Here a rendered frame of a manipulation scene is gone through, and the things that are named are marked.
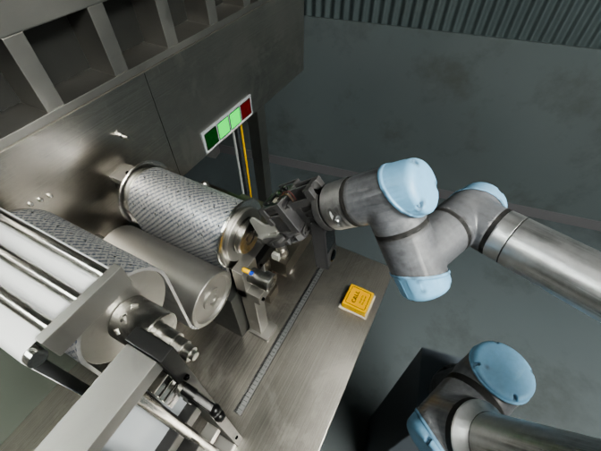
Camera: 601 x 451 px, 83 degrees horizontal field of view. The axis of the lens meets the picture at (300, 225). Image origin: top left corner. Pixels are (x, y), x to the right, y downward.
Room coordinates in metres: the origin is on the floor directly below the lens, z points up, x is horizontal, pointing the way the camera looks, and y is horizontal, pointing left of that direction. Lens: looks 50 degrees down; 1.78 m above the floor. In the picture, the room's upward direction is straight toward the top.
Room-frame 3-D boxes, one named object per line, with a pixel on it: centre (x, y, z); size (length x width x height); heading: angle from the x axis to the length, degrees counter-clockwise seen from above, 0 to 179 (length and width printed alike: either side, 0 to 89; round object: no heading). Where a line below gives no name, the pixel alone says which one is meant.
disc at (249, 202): (0.43, 0.12, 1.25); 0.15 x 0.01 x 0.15; 152
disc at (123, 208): (0.55, 0.34, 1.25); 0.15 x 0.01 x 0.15; 152
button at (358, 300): (0.46, -0.16, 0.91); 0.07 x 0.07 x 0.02; 62
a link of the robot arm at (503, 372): (0.20, -0.38, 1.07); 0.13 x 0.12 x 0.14; 129
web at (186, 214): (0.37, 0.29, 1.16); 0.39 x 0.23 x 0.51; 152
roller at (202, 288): (0.38, 0.28, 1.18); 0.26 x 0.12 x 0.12; 62
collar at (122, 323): (0.20, 0.22, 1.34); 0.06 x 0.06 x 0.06; 62
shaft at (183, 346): (0.17, 0.16, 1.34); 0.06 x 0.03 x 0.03; 62
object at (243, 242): (0.42, 0.11, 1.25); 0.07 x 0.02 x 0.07; 152
